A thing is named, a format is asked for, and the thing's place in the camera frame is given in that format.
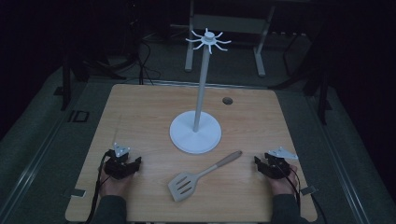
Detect black metal stand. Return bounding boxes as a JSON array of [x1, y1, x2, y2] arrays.
[[53, 52, 127, 112], [270, 29, 332, 126]]

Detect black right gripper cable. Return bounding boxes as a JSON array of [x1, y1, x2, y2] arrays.
[[274, 158, 303, 213]]

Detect grey slotted spatula wooden handle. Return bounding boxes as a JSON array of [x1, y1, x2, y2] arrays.
[[167, 150, 244, 203]]

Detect person's right hand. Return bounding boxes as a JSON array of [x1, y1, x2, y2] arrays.
[[268, 164, 299, 197]]

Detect grey metal table frame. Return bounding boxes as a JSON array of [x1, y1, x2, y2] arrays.
[[184, 0, 276, 77]]

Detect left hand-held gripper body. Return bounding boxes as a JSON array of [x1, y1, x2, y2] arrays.
[[104, 142, 135, 180]]

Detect black floor cables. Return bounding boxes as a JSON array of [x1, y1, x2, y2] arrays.
[[135, 38, 163, 86]]

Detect white utensil rack with hooks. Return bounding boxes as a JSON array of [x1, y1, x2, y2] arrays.
[[169, 27, 233, 155]]

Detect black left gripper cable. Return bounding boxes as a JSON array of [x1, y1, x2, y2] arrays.
[[85, 151, 114, 224]]

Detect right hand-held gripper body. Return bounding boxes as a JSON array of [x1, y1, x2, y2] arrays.
[[261, 147, 299, 180]]

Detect metal table edge bracket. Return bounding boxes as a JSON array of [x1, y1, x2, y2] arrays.
[[300, 185, 319, 197]]

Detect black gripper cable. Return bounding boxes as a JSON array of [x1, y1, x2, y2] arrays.
[[274, 158, 303, 213], [85, 151, 114, 224]]

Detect person's left hand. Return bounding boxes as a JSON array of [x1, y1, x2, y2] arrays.
[[98, 164, 135, 198]]

